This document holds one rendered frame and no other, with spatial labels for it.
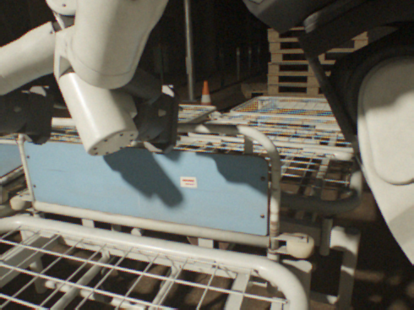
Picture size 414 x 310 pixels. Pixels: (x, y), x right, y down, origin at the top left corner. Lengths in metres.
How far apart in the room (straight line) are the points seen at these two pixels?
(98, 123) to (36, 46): 0.22
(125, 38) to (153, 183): 0.56
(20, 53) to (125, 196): 0.45
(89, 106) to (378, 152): 0.33
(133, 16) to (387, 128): 0.29
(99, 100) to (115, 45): 0.11
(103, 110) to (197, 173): 0.40
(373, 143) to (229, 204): 0.42
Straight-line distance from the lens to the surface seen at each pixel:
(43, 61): 0.56
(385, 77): 0.38
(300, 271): 0.80
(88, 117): 0.38
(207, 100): 4.36
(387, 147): 0.40
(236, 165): 0.69
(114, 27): 0.26
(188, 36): 5.88
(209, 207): 0.76
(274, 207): 0.72
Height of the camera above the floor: 0.94
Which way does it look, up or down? 17 degrees down
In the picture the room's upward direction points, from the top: 2 degrees counter-clockwise
